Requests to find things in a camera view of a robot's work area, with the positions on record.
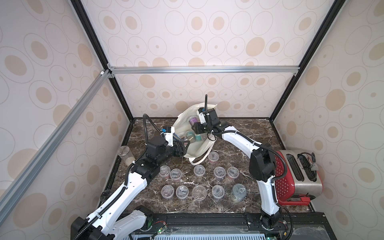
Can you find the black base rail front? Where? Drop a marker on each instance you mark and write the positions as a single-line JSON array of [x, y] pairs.
[[247, 226]]

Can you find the large clear seed jar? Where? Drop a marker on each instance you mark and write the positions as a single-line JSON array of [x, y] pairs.
[[238, 193]]

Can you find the black corner frame post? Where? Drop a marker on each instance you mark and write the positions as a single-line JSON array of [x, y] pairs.
[[313, 47], [97, 47]]

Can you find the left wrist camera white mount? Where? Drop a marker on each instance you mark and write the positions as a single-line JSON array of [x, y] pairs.
[[168, 134]]

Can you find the black corner frame post left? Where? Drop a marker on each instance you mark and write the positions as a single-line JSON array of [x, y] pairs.
[[97, 47]]

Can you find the cream canvas starry night bag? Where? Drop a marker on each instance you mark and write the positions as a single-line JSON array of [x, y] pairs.
[[197, 151]]

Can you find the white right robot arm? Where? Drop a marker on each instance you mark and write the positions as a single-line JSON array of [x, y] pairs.
[[266, 165]]

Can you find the orange seed jar clear lid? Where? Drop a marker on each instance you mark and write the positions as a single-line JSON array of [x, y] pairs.
[[199, 171]]

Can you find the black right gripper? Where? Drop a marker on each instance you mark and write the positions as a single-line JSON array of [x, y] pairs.
[[199, 128]]

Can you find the red and steel toaster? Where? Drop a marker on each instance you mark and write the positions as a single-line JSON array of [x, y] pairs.
[[302, 182]]

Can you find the silver aluminium bar left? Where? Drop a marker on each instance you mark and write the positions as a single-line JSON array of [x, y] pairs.
[[20, 185]]

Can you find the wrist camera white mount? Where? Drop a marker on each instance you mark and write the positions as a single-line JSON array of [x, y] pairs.
[[168, 134], [201, 115]]

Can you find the purple lid seed jar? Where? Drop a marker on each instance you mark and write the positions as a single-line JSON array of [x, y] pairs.
[[193, 120]]

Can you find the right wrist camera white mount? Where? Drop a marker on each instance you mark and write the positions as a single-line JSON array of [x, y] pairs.
[[201, 115]]

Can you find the black corner frame post right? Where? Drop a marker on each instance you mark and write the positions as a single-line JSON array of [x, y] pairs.
[[313, 47]]

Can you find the clear plastic jar by wall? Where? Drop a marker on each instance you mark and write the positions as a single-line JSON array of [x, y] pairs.
[[125, 153]]

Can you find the silver aluminium crossbar back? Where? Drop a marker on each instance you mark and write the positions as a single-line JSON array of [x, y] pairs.
[[210, 70]]

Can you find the black lid jar by wall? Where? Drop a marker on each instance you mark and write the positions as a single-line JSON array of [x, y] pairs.
[[105, 195]]

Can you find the clear seed jar row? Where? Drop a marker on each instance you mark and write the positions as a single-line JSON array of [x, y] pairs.
[[213, 157]]

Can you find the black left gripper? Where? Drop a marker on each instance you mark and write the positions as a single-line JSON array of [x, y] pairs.
[[180, 152]]

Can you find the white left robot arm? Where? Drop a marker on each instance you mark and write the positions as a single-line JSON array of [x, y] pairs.
[[105, 222]]

